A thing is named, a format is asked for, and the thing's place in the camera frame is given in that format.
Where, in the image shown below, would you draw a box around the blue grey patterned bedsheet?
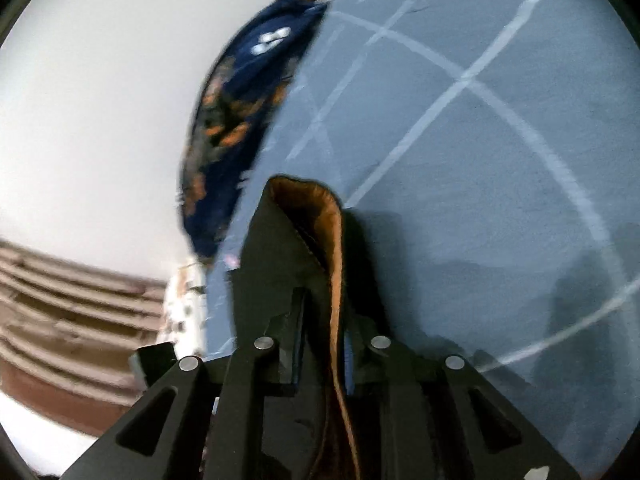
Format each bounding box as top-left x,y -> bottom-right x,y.
206,0 -> 639,479

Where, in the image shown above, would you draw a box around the navy floral blanket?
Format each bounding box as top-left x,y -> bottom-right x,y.
179,0 -> 332,264

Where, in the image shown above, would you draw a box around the brown striped curtain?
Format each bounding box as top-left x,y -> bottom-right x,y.
1,240 -> 166,437

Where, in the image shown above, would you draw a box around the white spotted pillow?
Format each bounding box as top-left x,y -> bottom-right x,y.
156,257 -> 207,358

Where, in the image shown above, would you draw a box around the black pants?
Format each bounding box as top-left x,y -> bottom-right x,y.
231,174 -> 386,479

